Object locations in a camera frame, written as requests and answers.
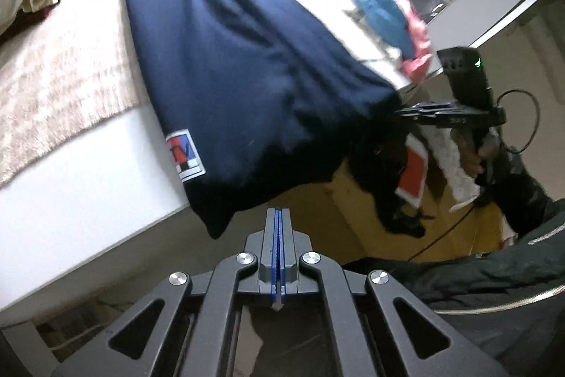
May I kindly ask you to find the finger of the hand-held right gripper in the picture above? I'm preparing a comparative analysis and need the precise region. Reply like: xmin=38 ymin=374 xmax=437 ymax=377
xmin=395 ymin=103 xmax=460 ymax=113
xmin=399 ymin=112 xmax=462 ymax=124

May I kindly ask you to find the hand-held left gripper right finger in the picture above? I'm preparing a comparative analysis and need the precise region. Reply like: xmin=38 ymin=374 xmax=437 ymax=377
xmin=278 ymin=208 xmax=513 ymax=377

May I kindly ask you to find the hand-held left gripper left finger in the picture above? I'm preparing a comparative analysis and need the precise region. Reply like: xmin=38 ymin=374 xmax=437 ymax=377
xmin=50 ymin=208 xmax=280 ymax=377

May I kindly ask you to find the navy blue shirt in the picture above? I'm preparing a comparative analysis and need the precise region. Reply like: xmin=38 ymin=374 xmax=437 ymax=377
xmin=121 ymin=0 xmax=402 ymax=240

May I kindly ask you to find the person's right forearm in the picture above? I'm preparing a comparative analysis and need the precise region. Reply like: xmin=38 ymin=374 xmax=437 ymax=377
xmin=479 ymin=147 xmax=565 ymax=236

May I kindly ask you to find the person's right hand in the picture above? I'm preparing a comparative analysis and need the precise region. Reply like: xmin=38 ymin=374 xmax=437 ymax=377
xmin=459 ymin=130 xmax=501 ymax=183

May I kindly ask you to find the pink garment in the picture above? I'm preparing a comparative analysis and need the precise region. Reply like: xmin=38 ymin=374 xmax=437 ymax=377
xmin=388 ymin=0 xmax=435 ymax=84

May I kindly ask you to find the red and white box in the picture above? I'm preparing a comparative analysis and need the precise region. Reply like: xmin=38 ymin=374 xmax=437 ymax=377
xmin=395 ymin=136 xmax=429 ymax=207

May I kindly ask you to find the white fluffy cloth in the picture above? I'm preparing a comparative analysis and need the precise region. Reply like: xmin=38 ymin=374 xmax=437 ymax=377
xmin=419 ymin=125 xmax=480 ymax=212

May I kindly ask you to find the black cloth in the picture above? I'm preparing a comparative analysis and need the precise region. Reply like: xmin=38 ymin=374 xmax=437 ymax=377
xmin=344 ymin=125 xmax=427 ymax=238

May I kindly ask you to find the person's black jacket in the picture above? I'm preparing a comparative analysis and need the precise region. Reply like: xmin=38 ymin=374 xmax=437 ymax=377
xmin=344 ymin=200 xmax=565 ymax=377

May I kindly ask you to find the plaid woven blanket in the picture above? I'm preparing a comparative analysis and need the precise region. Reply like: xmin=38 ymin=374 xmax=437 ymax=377
xmin=0 ymin=0 xmax=142 ymax=188

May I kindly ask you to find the dark red folded cloth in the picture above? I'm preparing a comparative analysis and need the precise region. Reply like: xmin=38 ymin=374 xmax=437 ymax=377
xmin=9 ymin=4 xmax=49 ymax=29

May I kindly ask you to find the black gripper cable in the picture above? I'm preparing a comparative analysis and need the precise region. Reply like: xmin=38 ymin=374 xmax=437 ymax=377
xmin=406 ymin=89 xmax=541 ymax=263

